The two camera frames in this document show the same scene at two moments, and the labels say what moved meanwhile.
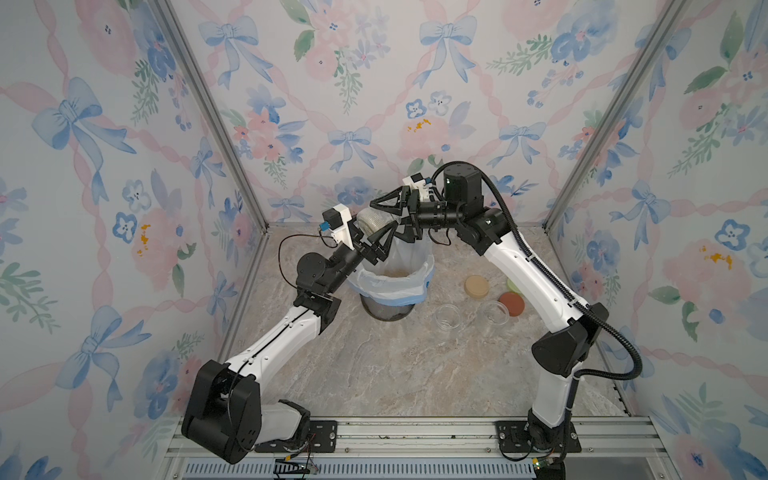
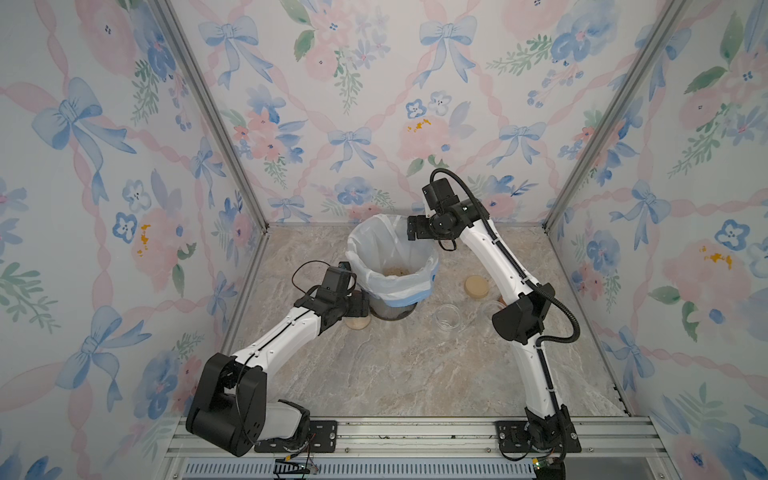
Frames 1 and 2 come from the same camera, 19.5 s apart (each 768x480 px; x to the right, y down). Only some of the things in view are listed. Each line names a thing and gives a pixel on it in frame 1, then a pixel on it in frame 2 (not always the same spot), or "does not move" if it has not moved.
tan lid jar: x=496 y=312 does not move
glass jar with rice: x=449 y=317 does not move
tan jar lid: x=476 y=286 does not move
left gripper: x=372 y=255 -> x=361 y=304
